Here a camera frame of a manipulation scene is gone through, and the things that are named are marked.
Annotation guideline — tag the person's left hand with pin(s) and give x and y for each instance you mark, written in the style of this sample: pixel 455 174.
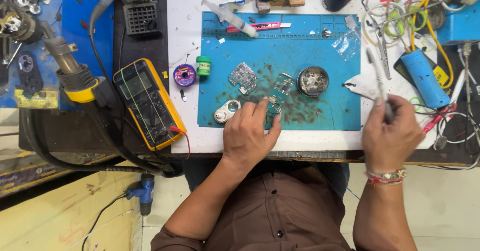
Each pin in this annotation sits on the person's left hand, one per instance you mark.
pixel 245 136

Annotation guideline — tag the person's right hand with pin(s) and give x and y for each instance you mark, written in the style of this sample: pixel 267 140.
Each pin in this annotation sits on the person's right hand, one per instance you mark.
pixel 392 136

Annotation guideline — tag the person's right fingers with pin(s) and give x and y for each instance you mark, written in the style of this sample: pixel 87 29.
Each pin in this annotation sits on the person's right fingers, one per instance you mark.
pixel 386 106

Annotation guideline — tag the silver tweezers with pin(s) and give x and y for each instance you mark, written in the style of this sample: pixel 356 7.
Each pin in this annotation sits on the silver tweezers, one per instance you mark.
pixel 378 80

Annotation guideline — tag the green circuit board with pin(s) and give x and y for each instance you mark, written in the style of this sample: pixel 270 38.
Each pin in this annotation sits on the green circuit board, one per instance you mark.
pixel 278 95

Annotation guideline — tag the white paper scrap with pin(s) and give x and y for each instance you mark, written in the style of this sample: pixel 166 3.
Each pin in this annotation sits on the white paper scrap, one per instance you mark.
pixel 362 85

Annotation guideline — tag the blue cylindrical tool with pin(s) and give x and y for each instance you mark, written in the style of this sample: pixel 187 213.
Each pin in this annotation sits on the blue cylindrical tool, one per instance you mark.
pixel 425 77

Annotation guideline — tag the clear plastic bag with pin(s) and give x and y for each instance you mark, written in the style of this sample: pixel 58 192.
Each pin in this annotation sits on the clear plastic bag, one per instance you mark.
pixel 347 44

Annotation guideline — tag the round metal tin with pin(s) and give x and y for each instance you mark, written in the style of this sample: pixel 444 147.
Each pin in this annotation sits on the round metal tin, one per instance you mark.
pixel 313 80

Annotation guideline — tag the small round metal part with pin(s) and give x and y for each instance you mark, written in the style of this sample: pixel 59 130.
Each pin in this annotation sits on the small round metal part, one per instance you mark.
pixel 326 32

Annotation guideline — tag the blue box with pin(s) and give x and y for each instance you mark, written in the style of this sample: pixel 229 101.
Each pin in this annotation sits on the blue box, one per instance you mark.
pixel 459 25

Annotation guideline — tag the blue silicone work mat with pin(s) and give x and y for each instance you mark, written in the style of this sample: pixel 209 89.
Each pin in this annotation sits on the blue silicone work mat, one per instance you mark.
pixel 279 70

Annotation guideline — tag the silver shielded circuit board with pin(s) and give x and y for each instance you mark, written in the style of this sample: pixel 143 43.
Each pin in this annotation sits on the silver shielded circuit board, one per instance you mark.
pixel 243 77

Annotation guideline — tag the pink utility knife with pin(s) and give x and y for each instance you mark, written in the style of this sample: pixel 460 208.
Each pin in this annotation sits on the pink utility knife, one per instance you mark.
pixel 258 26

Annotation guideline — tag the brown shirt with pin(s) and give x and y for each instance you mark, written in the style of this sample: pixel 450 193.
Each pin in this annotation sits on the brown shirt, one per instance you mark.
pixel 270 213

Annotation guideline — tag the white magnifier loupe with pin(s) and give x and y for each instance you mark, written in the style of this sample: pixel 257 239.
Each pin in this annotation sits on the white magnifier loupe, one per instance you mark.
pixel 226 111

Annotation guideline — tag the clear flux syringe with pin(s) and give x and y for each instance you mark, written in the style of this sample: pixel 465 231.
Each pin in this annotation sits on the clear flux syringe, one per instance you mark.
pixel 230 17

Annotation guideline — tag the green flux jar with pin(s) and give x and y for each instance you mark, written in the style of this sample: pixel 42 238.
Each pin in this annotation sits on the green flux jar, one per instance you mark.
pixel 203 65

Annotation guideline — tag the purple solder wick spool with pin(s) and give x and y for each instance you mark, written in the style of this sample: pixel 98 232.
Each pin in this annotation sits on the purple solder wick spool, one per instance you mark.
pixel 185 75

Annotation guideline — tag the red multimeter probe lead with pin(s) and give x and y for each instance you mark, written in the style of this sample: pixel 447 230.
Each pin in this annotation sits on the red multimeter probe lead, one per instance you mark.
pixel 182 138

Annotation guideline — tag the yellow digital multimeter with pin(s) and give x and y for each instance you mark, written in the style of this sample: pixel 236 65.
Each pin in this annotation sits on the yellow digital multimeter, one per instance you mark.
pixel 148 102

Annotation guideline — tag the black soldering iron stand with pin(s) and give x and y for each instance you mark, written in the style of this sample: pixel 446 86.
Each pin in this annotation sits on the black soldering iron stand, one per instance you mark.
pixel 140 12

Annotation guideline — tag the blue tool tray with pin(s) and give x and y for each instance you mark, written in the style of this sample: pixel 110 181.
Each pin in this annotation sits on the blue tool tray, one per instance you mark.
pixel 56 36

